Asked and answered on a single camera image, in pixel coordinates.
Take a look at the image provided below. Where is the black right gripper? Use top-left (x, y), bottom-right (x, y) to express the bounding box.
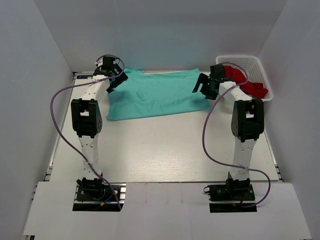
top-left (192, 73), bottom-right (218, 101)

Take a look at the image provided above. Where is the teal t shirt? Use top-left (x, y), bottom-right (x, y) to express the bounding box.
top-left (106, 68), bottom-right (211, 121)

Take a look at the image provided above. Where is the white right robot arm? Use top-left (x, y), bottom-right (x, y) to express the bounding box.
top-left (192, 73), bottom-right (265, 200)

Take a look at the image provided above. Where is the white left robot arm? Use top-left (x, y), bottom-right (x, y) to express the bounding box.
top-left (70, 63), bottom-right (128, 178)

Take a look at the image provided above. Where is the blue corner label sticker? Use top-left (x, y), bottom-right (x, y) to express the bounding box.
top-left (76, 74), bottom-right (93, 80)

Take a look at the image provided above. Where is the red t shirt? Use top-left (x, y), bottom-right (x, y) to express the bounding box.
top-left (224, 65), bottom-right (269, 99)

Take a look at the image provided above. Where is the white plastic basket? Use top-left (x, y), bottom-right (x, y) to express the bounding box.
top-left (215, 55), bottom-right (273, 102)

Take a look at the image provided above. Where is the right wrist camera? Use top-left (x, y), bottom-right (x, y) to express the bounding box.
top-left (209, 64), bottom-right (226, 81)

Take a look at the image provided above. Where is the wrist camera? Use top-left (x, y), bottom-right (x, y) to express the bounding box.
top-left (209, 64), bottom-right (226, 81)
top-left (95, 55), bottom-right (118, 70)

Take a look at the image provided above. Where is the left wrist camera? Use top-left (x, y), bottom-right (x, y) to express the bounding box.
top-left (95, 55), bottom-right (118, 70)

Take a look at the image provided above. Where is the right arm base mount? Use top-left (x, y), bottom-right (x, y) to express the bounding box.
top-left (203, 184), bottom-right (257, 213)

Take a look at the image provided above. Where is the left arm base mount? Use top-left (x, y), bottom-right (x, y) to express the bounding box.
top-left (72, 177), bottom-right (126, 212)

